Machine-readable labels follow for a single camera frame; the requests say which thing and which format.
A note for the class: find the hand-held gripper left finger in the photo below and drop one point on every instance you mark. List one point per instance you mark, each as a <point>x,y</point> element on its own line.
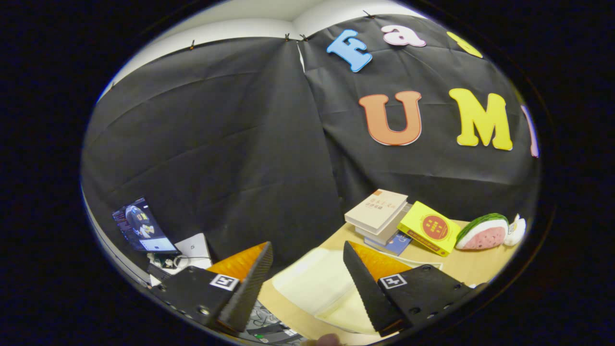
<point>247,293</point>

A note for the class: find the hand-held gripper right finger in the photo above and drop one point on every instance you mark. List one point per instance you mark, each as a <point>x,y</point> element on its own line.
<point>367,288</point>

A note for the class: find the cream fabric storage box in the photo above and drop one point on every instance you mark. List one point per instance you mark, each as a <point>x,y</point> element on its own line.
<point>312,283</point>

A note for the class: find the grey book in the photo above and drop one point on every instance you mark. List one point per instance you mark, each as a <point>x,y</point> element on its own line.
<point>379,237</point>

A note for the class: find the blue book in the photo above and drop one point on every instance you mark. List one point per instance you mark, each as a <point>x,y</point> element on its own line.
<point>396,243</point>

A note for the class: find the white paper sheet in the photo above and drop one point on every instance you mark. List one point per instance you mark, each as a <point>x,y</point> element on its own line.
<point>194,250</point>

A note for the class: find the beige book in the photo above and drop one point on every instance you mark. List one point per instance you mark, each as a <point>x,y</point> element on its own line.
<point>377,206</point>

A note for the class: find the yellow book with red circle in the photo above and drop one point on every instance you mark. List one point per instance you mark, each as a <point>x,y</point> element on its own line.
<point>427,226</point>

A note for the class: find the watermelon slice plush toy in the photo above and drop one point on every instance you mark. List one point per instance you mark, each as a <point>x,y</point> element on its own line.
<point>483,235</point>

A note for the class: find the white plush toy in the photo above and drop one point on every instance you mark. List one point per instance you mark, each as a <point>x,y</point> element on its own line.
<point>516,230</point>

